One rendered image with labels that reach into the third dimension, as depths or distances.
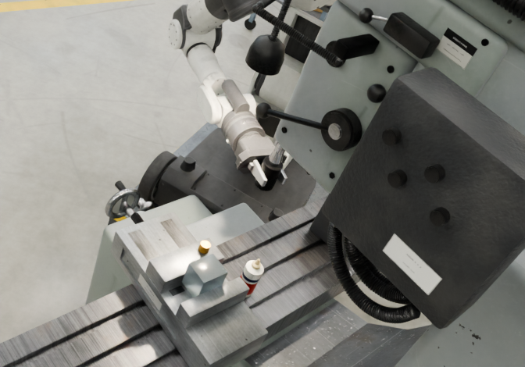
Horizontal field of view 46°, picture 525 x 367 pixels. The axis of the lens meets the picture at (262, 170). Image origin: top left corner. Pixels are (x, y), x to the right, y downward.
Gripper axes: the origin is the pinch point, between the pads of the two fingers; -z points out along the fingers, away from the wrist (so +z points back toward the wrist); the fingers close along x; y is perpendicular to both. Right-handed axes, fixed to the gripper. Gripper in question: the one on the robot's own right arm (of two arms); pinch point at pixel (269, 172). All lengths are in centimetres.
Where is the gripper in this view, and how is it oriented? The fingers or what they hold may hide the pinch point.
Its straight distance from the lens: 141.4
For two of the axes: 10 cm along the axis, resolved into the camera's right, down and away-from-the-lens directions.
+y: -3.2, 7.1, 6.2
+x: 8.4, -0.8, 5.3
